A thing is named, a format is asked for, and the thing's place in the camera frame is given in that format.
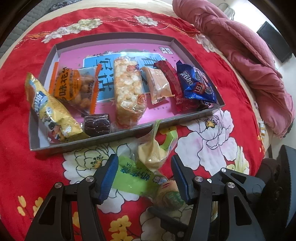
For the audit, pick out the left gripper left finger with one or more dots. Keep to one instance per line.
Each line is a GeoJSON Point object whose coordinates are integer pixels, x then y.
{"type": "Point", "coordinates": [53, 220]}

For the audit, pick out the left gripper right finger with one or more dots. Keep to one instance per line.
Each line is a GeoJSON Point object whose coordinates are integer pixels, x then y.
{"type": "Point", "coordinates": [226, 219]}

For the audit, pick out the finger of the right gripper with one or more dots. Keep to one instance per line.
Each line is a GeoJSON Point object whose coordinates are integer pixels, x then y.
{"type": "Point", "coordinates": [249, 186]}
{"type": "Point", "coordinates": [175, 227]}

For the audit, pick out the green milk candy pack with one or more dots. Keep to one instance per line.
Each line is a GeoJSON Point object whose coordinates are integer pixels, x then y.
{"type": "Point", "coordinates": [140, 161]}

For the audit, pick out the yellow bread snack pack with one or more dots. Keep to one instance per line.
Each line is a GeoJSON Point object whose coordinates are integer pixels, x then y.
{"type": "Point", "coordinates": [60, 125]}

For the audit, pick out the red wafer snack bar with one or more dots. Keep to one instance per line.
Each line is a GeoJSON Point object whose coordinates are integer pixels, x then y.
{"type": "Point", "coordinates": [182, 104]}

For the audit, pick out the dark brown jelly roll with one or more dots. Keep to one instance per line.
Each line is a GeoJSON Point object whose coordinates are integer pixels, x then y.
{"type": "Point", "coordinates": [96, 124]}

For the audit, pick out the blue Oreo cookie pack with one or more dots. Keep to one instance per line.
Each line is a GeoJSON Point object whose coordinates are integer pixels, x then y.
{"type": "Point", "coordinates": [194, 83]}

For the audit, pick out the orange wafer biscuit pack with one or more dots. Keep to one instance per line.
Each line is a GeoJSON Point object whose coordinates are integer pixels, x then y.
{"type": "Point", "coordinates": [159, 86]}

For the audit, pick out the rice cracker snack pack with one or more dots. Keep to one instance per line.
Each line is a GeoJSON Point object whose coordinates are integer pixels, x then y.
{"type": "Point", "coordinates": [129, 97]}

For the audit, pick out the orange peanut snack pack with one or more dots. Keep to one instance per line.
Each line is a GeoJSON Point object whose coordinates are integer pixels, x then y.
{"type": "Point", "coordinates": [77, 88]}

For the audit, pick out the green round cake pack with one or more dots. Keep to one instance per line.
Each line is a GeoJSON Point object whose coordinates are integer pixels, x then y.
{"type": "Point", "coordinates": [168, 196]}

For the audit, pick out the red floral cloth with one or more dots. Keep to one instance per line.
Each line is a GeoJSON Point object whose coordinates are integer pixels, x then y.
{"type": "Point", "coordinates": [230, 138]}

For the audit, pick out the grey cardboard box tray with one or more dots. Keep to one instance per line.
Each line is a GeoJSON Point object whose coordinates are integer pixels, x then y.
{"type": "Point", "coordinates": [90, 50]}

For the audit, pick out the pink quilted blanket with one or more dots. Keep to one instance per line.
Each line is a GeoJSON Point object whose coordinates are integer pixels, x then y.
{"type": "Point", "coordinates": [250, 56]}

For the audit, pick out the black television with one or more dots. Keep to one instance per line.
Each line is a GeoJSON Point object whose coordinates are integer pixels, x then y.
{"type": "Point", "coordinates": [275, 41]}

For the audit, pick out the pink Chinese workbook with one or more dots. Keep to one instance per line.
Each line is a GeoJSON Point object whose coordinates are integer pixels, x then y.
{"type": "Point", "coordinates": [79, 88]}

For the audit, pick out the dark patterned pillow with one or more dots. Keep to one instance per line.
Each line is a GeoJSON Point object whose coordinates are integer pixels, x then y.
{"type": "Point", "coordinates": [62, 4]}

